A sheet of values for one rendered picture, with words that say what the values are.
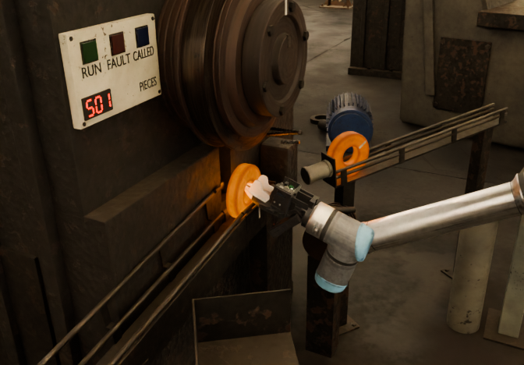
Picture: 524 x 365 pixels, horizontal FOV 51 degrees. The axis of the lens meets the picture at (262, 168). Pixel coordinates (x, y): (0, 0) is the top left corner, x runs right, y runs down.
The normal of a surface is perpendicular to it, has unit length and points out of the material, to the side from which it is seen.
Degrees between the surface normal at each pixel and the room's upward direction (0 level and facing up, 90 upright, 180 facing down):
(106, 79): 90
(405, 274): 0
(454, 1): 90
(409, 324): 0
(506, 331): 90
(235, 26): 59
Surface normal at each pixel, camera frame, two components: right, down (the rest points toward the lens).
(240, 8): 0.13, -0.33
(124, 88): 0.90, 0.17
